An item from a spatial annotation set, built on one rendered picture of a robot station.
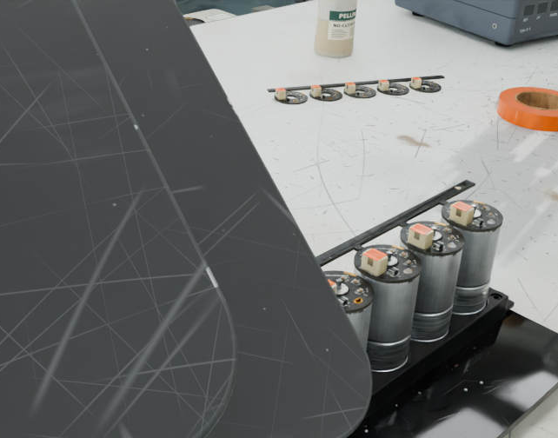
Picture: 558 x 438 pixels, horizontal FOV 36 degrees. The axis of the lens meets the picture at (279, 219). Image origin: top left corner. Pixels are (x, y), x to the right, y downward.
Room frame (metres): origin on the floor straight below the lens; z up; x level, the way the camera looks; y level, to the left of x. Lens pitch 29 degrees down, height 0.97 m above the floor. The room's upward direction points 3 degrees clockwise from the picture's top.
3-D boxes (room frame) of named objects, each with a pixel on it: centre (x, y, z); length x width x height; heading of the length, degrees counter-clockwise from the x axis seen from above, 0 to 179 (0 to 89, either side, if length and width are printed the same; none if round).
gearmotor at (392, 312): (0.27, -0.04, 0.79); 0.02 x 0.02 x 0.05
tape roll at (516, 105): (0.59, -0.19, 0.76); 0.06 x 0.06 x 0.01
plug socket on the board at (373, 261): (0.26, -0.04, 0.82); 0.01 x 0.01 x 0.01; 47
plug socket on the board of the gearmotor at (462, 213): (0.30, -0.07, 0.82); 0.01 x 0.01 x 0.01; 47
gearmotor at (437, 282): (0.29, -0.06, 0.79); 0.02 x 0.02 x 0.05
